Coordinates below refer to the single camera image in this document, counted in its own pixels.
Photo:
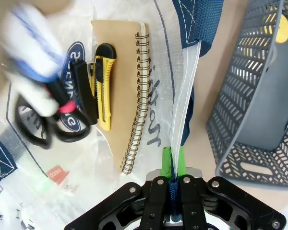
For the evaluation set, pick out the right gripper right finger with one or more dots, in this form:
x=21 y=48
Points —
x=192 y=203

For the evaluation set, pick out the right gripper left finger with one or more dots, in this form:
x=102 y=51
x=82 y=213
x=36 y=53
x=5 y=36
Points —
x=156 y=203

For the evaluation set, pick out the white blue-striped package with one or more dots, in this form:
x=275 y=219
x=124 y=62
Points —
x=31 y=48

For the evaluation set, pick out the grey plastic shopping basket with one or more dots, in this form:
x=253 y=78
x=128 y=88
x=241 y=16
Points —
x=230 y=95

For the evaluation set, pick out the small red label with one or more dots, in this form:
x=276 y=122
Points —
x=57 y=175

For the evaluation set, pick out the yellow black utility knife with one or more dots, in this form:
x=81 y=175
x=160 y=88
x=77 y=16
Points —
x=104 y=95

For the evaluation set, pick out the kraft spiral notebook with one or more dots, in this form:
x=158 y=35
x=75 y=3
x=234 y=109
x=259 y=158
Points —
x=122 y=83

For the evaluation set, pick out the black oblong case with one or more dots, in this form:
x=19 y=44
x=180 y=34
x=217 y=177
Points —
x=84 y=91

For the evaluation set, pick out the yellow round item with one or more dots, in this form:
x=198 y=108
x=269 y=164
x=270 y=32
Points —
x=283 y=30

